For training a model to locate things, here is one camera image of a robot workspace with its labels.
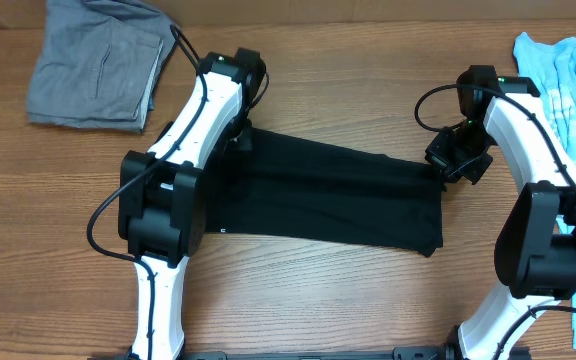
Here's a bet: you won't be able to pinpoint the black polo shirt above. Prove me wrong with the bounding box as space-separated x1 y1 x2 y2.
206 129 443 257

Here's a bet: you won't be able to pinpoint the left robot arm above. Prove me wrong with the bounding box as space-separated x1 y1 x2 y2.
118 48 266 359

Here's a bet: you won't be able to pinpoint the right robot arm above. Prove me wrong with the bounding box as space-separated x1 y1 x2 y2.
393 65 576 360

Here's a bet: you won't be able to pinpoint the folded grey shorts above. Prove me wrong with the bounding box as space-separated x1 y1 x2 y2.
26 0 174 133

